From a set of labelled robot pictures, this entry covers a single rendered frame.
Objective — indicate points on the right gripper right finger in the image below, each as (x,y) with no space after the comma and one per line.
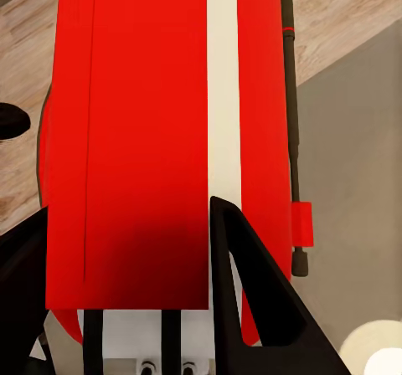
(292,341)

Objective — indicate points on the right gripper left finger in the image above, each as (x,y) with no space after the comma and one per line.
(23,254)

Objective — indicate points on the radio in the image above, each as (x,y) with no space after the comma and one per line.
(155,107)

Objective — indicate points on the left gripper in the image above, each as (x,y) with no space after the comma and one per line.
(13,121)

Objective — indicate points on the coffee table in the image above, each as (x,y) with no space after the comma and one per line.
(350,170)

